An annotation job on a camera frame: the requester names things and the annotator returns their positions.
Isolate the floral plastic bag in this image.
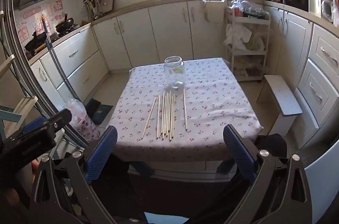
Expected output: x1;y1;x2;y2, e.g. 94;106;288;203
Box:
66;98;101;142

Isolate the dark blue dustpan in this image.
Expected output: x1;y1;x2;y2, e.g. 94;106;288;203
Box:
85;98;113;125

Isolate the white small stool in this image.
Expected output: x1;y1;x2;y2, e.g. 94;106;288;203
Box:
256;74;302;136

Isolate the cherry print tablecloth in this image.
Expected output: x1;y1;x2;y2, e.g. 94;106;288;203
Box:
110;58;262;162

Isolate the black frying pan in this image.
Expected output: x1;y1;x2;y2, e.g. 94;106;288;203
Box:
24;31;47;56

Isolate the black wok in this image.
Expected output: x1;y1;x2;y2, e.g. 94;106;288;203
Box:
55;14;74;33

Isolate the clear glass jar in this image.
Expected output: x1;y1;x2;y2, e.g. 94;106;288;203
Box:
164;55;186;89

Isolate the white rolling storage cart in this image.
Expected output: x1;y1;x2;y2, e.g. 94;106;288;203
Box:
224;7;271;82

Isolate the hanging white trash bin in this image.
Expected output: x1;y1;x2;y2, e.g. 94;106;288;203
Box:
203;0;227;23

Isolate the mop with metal handle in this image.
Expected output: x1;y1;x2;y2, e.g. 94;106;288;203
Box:
41;14;79;100

